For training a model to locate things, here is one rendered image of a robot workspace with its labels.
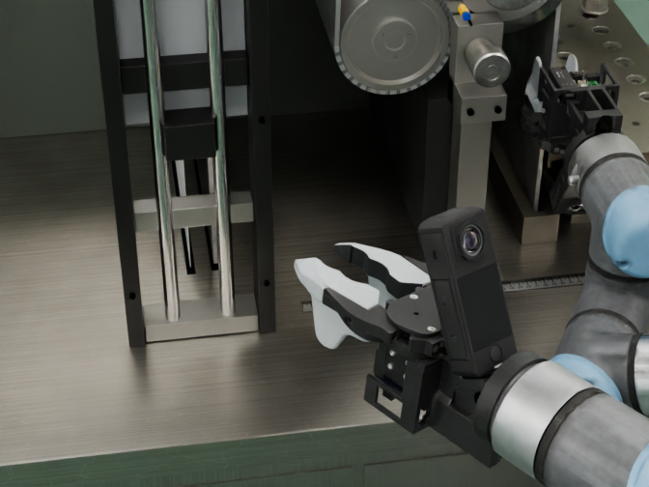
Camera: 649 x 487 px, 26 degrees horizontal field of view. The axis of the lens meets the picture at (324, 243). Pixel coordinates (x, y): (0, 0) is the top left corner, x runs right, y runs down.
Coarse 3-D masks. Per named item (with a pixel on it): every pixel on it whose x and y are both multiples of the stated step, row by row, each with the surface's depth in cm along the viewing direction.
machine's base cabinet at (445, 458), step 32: (416, 448) 149; (448, 448) 150; (128, 480) 145; (160, 480) 146; (192, 480) 146; (224, 480) 147; (256, 480) 147; (288, 480) 148; (320, 480) 149; (352, 480) 150; (384, 480) 151; (416, 480) 151; (448, 480) 152; (480, 480) 153; (512, 480) 154
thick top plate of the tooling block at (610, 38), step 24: (576, 0) 191; (576, 24) 185; (600, 24) 185; (624, 24) 185; (576, 48) 180; (600, 48) 180; (624, 48) 180; (648, 48) 180; (624, 72) 174; (648, 72) 174; (624, 96) 170; (648, 96) 171; (624, 120) 165; (648, 120) 165; (648, 144) 161
